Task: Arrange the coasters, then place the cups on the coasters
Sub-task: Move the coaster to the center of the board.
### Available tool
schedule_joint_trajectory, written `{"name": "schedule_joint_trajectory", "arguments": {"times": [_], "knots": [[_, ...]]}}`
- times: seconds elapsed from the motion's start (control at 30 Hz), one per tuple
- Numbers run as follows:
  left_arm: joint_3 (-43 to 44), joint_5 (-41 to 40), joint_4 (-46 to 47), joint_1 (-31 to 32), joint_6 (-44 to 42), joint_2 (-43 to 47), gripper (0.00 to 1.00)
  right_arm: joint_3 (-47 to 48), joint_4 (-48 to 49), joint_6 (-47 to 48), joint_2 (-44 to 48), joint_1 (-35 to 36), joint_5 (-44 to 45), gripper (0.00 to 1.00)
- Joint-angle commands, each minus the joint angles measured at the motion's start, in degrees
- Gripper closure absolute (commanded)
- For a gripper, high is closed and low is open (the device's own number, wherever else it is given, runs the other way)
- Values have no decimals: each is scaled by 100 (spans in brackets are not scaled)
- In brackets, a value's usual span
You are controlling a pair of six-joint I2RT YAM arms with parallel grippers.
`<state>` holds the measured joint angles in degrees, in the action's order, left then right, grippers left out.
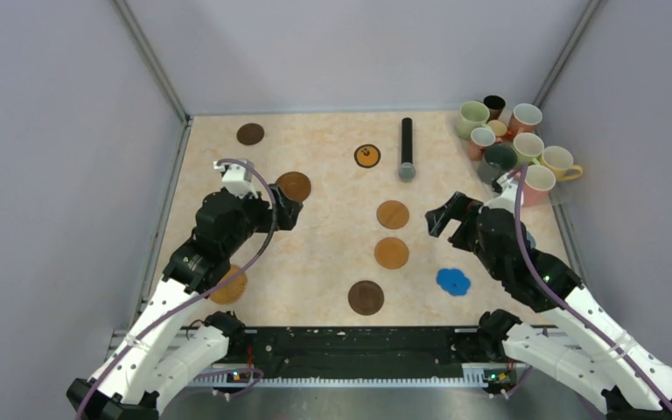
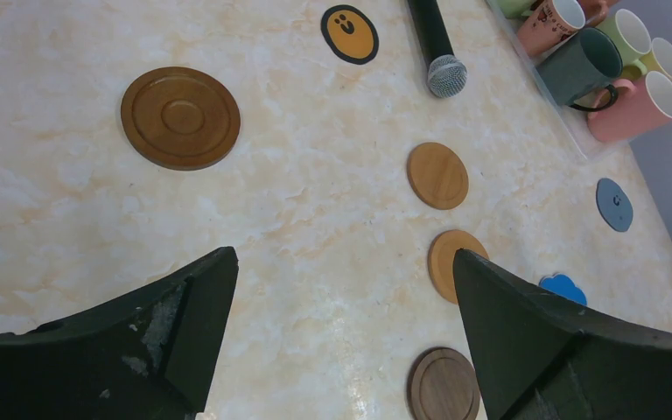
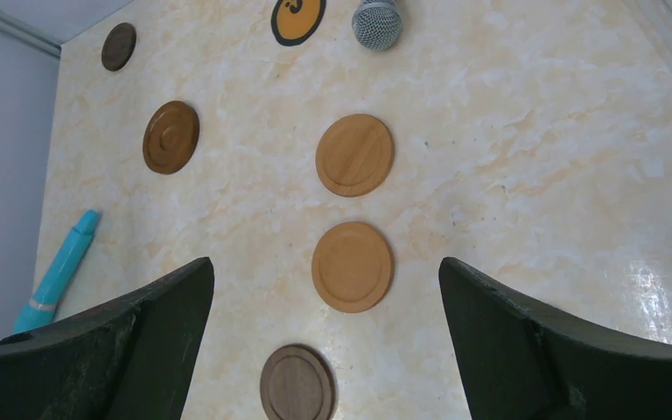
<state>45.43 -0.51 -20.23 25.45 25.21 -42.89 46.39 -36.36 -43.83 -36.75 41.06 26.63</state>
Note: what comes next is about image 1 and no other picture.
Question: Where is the brown ringed wooden coaster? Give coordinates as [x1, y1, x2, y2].
[276, 171, 312, 202]

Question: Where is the small pink cup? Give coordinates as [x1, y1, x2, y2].
[468, 127, 497, 161]

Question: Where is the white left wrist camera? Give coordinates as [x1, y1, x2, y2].
[213, 160, 256, 199]

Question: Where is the light green mug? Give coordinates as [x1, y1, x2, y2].
[455, 101, 490, 140]

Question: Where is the small yellow cup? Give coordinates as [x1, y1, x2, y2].
[486, 119, 508, 141]

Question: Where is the dark green mug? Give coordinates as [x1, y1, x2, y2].
[477, 143, 517, 185]

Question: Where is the yellow mug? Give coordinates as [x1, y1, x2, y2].
[539, 145, 584, 182]

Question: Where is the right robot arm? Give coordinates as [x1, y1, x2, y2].
[425, 192, 672, 419]

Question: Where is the blue flower coaster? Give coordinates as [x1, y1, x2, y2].
[436, 268, 472, 297]

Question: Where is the black cup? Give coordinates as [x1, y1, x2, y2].
[482, 94, 506, 121]

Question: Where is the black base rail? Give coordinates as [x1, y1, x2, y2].
[212, 326, 524, 388]

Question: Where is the black microphone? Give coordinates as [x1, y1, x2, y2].
[397, 117, 417, 182]

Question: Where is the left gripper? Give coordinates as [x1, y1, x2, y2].
[223, 183, 302, 255]

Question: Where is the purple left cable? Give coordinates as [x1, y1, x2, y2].
[74, 158, 280, 420]

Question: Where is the woven rattan coaster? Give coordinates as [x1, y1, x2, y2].
[208, 273, 248, 305]

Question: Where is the pale green cup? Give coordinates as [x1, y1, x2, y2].
[512, 132, 545, 167]

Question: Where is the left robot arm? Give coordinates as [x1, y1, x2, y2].
[66, 185, 303, 419]

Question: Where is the orange face coaster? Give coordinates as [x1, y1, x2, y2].
[353, 143, 382, 169]

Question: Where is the dark brown wooden coaster bottom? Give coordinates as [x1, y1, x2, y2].
[347, 280, 384, 316]

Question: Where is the light wooden coaster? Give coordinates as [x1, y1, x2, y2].
[374, 237, 410, 270]
[376, 200, 410, 230]

